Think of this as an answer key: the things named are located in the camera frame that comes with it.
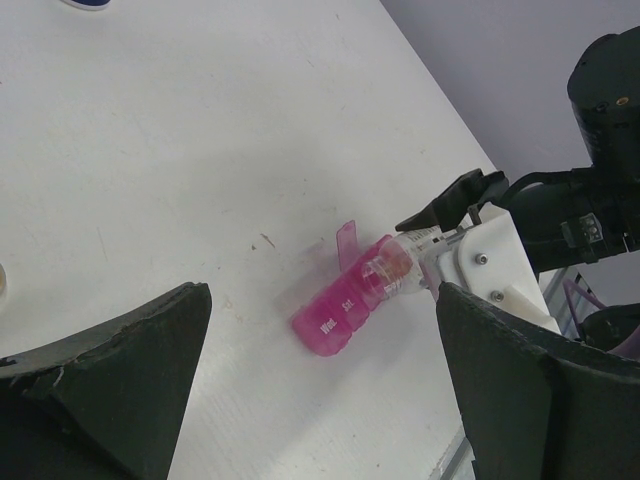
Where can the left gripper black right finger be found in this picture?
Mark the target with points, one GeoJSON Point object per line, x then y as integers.
{"type": "Point", "coordinates": [534, 404]}

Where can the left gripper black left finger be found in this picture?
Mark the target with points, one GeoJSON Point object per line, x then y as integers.
{"type": "Point", "coordinates": [107, 402]}

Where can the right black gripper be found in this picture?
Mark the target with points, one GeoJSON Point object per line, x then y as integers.
{"type": "Point", "coordinates": [562, 218]}

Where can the clear pill bottle orange cap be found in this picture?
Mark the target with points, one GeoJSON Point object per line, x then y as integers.
{"type": "Point", "coordinates": [408, 263]}

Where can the pink pill organizer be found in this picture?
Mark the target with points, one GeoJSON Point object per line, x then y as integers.
{"type": "Point", "coordinates": [327, 305]}

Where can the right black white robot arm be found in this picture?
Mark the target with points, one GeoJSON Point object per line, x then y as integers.
{"type": "Point", "coordinates": [604, 93]}

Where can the white capped blue bottle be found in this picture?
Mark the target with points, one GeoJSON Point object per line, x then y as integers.
{"type": "Point", "coordinates": [88, 5]}

